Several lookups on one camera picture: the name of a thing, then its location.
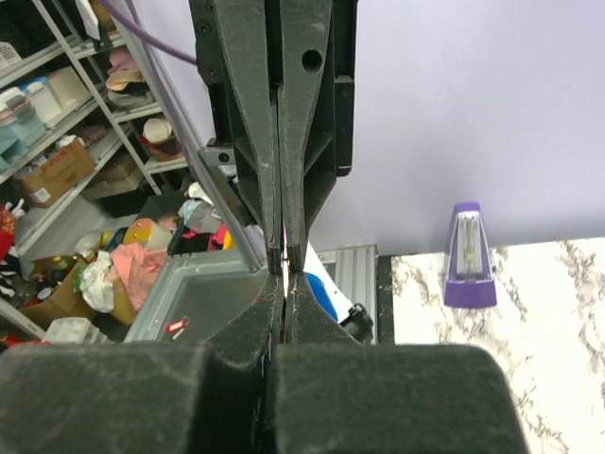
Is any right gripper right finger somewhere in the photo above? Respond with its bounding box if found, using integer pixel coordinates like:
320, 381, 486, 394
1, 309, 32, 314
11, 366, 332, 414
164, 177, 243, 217
273, 272, 528, 453

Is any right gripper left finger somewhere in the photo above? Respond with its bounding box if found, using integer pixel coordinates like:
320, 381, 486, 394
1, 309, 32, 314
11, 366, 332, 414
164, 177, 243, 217
1, 275, 284, 453

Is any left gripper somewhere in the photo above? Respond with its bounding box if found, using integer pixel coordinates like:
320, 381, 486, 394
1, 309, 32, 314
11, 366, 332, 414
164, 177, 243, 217
189, 1, 357, 273

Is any blue key tag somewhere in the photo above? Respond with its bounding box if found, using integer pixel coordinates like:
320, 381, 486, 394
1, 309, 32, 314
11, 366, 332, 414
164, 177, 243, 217
306, 272, 338, 322

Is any red key tag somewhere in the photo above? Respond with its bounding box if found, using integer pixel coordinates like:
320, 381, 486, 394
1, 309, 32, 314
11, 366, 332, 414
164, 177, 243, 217
165, 316, 189, 341

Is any purple box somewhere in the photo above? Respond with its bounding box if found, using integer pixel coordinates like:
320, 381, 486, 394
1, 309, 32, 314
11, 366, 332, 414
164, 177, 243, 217
442, 201, 497, 309

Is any storage shelf with bins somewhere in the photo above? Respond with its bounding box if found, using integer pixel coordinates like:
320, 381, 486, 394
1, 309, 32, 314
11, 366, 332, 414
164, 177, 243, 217
1, 1, 191, 259

